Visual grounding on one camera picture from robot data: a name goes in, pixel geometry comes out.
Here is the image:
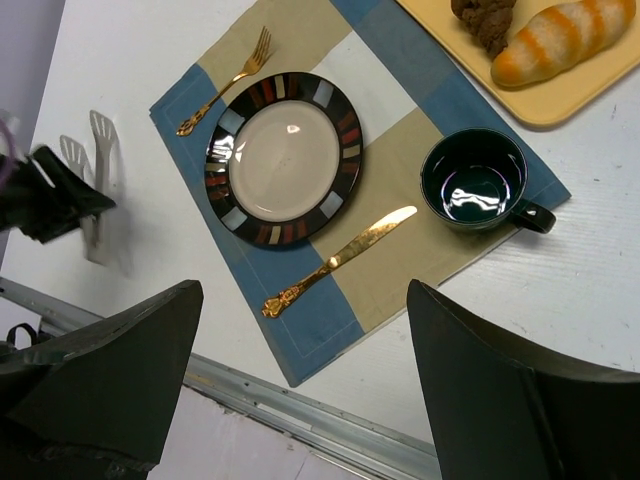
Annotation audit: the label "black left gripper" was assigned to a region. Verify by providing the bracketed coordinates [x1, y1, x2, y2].
[1, 145, 116, 243]

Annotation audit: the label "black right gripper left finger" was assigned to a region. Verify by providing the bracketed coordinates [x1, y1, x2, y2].
[1, 280, 204, 479]

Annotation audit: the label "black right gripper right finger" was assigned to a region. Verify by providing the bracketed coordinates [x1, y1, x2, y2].
[407, 280, 639, 479]

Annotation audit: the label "steel serving tongs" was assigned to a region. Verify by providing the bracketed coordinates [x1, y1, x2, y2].
[59, 110, 118, 266]

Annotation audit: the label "striped bread roll near mug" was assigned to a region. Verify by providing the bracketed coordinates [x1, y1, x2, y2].
[491, 1, 636, 88]

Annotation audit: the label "gold ornate knife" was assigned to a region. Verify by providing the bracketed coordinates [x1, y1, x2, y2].
[261, 206, 417, 318]

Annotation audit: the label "dark green mug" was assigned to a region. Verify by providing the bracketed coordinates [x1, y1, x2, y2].
[420, 128, 556, 234]

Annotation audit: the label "dark rimmed ceramic plate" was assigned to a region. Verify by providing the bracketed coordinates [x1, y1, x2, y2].
[204, 72, 364, 248]

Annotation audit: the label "gold ornate fork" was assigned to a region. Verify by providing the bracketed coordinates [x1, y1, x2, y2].
[176, 26, 271, 137]

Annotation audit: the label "yellow plastic tray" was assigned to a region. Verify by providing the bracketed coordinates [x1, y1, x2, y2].
[399, 1, 639, 128]

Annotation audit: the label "chocolate croissant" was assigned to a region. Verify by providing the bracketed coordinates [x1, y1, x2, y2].
[450, 0, 516, 60]

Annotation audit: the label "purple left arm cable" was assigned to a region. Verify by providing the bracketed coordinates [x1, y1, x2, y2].
[0, 117, 21, 187]

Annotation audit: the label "aluminium table edge rail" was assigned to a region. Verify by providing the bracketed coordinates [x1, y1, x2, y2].
[1, 280, 440, 479]

